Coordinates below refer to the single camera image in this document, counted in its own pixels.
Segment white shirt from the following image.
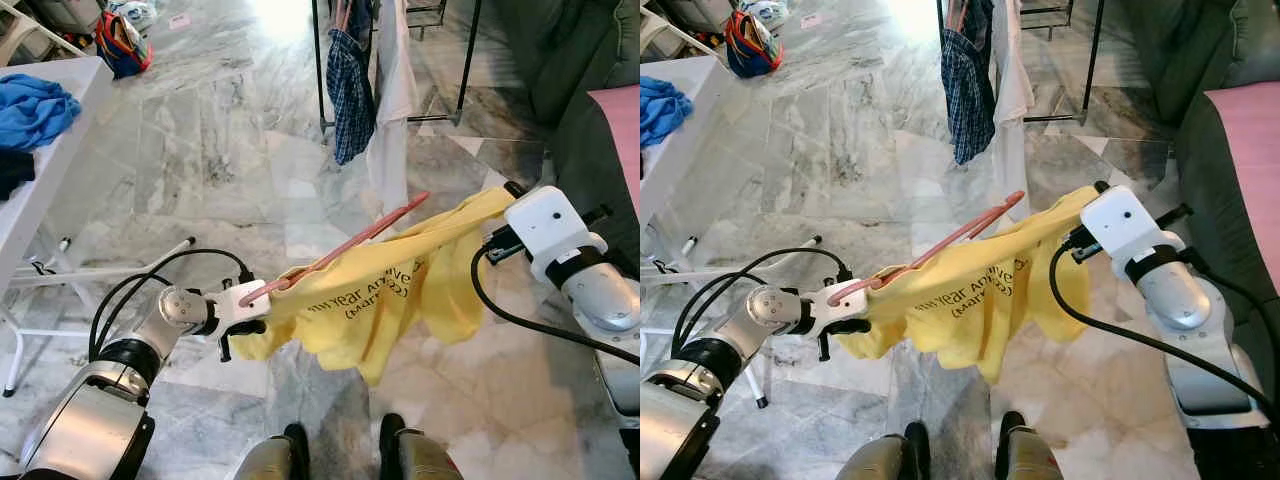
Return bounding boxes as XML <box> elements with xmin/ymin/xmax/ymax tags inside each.
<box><xmin>365</xmin><ymin>0</ymin><xmax>419</xmax><ymax>216</ymax></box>
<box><xmin>985</xmin><ymin>0</ymin><xmax>1036</xmax><ymax>216</ymax></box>

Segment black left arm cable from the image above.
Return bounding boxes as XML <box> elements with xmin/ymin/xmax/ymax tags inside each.
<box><xmin>672</xmin><ymin>247</ymin><xmax>851</xmax><ymax>361</ymax></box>
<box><xmin>88</xmin><ymin>248</ymin><xmax>256</xmax><ymax>363</ymax></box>

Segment bright blue cloth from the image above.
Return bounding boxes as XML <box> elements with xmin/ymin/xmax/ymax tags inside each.
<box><xmin>640</xmin><ymin>75</ymin><xmax>696</xmax><ymax>149</ymax></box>
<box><xmin>0</xmin><ymin>73</ymin><xmax>83</xmax><ymax>151</ymax></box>

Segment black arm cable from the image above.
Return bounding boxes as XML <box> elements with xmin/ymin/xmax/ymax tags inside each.
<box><xmin>88</xmin><ymin>248</ymin><xmax>256</xmax><ymax>363</ymax></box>
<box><xmin>1048</xmin><ymin>240</ymin><xmax>1280</xmax><ymax>421</ymax></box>
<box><xmin>672</xmin><ymin>247</ymin><xmax>851</xmax><ymax>361</ymax></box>
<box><xmin>470</xmin><ymin>245</ymin><xmax>641</xmax><ymax>366</ymax></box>

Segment dark navy folded cloth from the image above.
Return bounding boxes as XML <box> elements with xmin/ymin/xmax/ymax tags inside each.
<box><xmin>0</xmin><ymin>148</ymin><xmax>36</xmax><ymax>201</ymax></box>

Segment blue plaid garment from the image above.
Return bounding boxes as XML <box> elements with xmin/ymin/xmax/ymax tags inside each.
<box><xmin>940</xmin><ymin>0</ymin><xmax>998</xmax><ymax>166</ymax></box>
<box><xmin>326</xmin><ymin>0</ymin><xmax>379</xmax><ymax>166</ymax></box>

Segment black metal drying rack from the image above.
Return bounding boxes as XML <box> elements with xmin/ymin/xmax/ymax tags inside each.
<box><xmin>935</xmin><ymin>0</ymin><xmax>1106</xmax><ymax>126</ymax></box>
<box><xmin>310</xmin><ymin>0</ymin><xmax>483</xmax><ymax>134</ymax></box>

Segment white storage shelf unit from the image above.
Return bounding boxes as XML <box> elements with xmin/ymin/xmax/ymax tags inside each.
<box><xmin>640</xmin><ymin>0</ymin><xmax>736</xmax><ymax>61</ymax></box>
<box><xmin>0</xmin><ymin>0</ymin><xmax>106</xmax><ymax>66</ymax></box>

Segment pink mat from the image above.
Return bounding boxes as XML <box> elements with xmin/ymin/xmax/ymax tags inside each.
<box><xmin>587</xmin><ymin>85</ymin><xmax>641</xmax><ymax>216</ymax></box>
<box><xmin>1205</xmin><ymin>82</ymin><xmax>1280</xmax><ymax>326</ymax></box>

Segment white plastic bag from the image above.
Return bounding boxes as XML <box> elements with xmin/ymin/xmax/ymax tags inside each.
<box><xmin>108</xmin><ymin>0</ymin><xmax>159</xmax><ymax>29</ymax></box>
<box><xmin>740</xmin><ymin>0</ymin><xmax>791</xmax><ymax>29</ymax></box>

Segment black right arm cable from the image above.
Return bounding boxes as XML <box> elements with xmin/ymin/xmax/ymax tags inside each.
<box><xmin>470</xmin><ymin>245</ymin><xmax>641</xmax><ymax>366</ymax></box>
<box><xmin>1048</xmin><ymin>240</ymin><xmax>1280</xmax><ymax>421</ymax></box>

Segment robot right leg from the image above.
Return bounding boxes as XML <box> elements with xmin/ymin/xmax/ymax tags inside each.
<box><xmin>378</xmin><ymin>413</ymin><xmax>466</xmax><ymax>480</ymax></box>
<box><xmin>995</xmin><ymin>410</ymin><xmax>1066</xmax><ymax>480</ymax></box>

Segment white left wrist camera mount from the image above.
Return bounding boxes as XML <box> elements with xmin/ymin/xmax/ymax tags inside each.
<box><xmin>808</xmin><ymin>278</ymin><xmax>871</xmax><ymax>326</ymax></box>
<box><xmin>207</xmin><ymin>278</ymin><xmax>269</xmax><ymax>326</ymax></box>

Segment blue and red bag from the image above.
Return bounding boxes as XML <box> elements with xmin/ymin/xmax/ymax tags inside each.
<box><xmin>725</xmin><ymin>10</ymin><xmax>784</xmax><ymax>79</ymax></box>
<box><xmin>94</xmin><ymin>10</ymin><xmax>154</xmax><ymax>79</ymax></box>

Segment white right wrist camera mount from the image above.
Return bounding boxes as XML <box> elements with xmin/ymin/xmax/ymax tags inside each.
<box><xmin>503</xmin><ymin>185</ymin><xmax>608</xmax><ymax>281</ymax></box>
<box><xmin>1080</xmin><ymin>185</ymin><xmax>1181</xmax><ymax>281</ymax></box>

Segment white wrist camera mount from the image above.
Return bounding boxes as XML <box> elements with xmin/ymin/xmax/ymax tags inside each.
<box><xmin>207</xmin><ymin>278</ymin><xmax>269</xmax><ymax>326</ymax></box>
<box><xmin>808</xmin><ymin>278</ymin><xmax>871</xmax><ymax>326</ymax></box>
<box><xmin>503</xmin><ymin>185</ymin><xmax>608</xmax><ymax>281</ymax></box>
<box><xmin>1080</xmin><ymin>185</ymin><xmax>1181</xmax><ymax>281</ymax></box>

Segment dark green sofa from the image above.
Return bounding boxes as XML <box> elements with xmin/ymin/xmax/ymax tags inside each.
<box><xmin>480</xmin><ymin>0</ymin><xmax>641</xmax><ymax>261</ymax></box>
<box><xmin>1105</xmin><ymin>0</ymin><xmax>1280</xmax><ymax>480</ymax></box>

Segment yellow printed shirt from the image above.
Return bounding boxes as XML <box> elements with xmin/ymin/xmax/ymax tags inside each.
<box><xmin>228</xmin><ymin>187</ymin><xmax>521</xmax><ymax>388</ymax></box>
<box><xmin>835</xmin><ymin>185</ymin><xmax>1101</xmax><ymax>386</ymax></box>

